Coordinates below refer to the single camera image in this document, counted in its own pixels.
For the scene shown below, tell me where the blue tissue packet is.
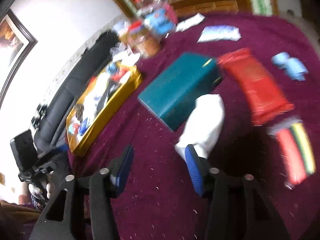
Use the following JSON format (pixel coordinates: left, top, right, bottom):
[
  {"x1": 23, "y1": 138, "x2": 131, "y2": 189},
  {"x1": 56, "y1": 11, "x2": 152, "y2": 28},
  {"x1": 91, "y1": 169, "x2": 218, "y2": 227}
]
[{"x1": 197, "y1": 25, "x2": 241, "y2": 43}]

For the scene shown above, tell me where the blue-labelled clear jar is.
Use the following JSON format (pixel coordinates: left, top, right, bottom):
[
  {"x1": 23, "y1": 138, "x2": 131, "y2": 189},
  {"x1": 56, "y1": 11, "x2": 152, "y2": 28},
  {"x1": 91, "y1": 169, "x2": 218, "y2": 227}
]
[{"x1": 139, "y1": 2, "x2": 178, "y2": 36}]

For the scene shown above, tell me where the black sofa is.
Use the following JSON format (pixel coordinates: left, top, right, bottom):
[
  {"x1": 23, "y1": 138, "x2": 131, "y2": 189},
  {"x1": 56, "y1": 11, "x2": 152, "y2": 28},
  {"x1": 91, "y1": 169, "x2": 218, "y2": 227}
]
[{"x1": 34, "y1": 31, "x2": 118, "y2": 152}]

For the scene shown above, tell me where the bag of coloured felt sheets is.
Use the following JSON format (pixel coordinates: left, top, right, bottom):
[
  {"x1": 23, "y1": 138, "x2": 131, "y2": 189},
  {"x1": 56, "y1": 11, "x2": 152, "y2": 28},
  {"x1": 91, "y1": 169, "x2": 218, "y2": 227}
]
[{"x1": 267, "y1": 116, "x2": 317, "y2": 189}]

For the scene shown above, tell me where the maroon velvet tablecloth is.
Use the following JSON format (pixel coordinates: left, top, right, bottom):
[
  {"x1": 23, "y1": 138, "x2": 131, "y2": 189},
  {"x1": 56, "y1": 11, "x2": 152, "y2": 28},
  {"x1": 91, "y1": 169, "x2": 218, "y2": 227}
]
[{"x1": 69, "y1": 14, "x2": 319, "y2": 239}]

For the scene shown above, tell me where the red gift bag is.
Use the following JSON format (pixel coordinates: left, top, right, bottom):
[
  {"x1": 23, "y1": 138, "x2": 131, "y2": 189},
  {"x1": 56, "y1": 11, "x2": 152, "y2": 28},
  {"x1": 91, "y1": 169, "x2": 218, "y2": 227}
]
[{"x1": 218, "y1": 48, "x2": 295, "y2": 126}]

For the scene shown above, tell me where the framed wall picture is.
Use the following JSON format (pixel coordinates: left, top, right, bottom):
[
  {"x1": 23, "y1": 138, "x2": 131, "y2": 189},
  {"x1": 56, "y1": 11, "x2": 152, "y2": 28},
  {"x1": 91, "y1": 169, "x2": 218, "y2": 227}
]
[{"x1": 1, "y1": 10, "x2": 37, "y2": 102}]

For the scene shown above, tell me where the light blue cloth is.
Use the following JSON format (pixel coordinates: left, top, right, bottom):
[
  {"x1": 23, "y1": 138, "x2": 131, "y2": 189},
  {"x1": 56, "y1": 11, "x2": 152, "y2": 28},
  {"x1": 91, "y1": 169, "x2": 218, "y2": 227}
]
[{"x1": 271, "y1": 52, "x2": 309, "y2": 81}]

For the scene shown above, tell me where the white soft cloth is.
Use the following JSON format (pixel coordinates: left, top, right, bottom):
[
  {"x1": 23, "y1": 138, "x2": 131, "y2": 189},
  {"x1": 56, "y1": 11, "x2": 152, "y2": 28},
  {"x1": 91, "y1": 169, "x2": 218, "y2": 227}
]
[{"x1": 175, "y1": 94, "x2": 225, "y2": 160}]

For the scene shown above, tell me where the clear plastic bag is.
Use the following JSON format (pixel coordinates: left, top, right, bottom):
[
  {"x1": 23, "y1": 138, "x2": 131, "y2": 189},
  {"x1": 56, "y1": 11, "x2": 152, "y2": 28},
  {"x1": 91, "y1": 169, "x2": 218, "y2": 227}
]
[{"x1": 110, "y1": 42, "x2": 141, "y2": 67}]

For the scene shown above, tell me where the folded white paper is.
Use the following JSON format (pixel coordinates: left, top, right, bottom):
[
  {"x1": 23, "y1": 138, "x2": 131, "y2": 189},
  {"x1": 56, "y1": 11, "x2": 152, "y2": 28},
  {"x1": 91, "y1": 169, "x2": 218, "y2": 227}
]
[{"x1": 176, "y1": 13, "x2": 206, "y2": 32}]

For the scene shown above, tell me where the gold-rimmed white tray box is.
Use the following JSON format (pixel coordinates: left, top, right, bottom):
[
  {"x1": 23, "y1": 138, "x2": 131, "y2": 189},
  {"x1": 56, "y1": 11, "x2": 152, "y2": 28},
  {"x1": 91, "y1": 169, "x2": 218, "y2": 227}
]
[{"x1": 66, "y1": 62, "x2": 142, "y2": 157}]

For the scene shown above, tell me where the red-lidded gold jar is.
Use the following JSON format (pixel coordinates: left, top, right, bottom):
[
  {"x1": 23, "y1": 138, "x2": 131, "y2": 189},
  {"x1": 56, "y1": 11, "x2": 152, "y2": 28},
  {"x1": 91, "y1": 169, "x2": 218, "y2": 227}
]
[{"x1": 118, "y1": 20, "x2": 144, "y2": 43}]

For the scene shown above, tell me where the teal box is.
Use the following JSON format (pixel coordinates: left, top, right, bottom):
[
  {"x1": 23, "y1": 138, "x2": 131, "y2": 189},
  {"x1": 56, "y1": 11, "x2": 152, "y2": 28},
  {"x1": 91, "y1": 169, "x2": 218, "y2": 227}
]
[{"x1": 138, "y1": 53, "x2": 222, "y2": 131}]

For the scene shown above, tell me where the white gloved left hand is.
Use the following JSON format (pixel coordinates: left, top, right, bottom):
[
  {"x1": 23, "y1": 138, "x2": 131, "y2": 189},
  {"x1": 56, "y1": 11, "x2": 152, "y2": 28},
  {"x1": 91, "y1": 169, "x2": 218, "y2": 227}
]
[{"x1": 28, "y1": 171, "x2": 55, "y2": 201}]

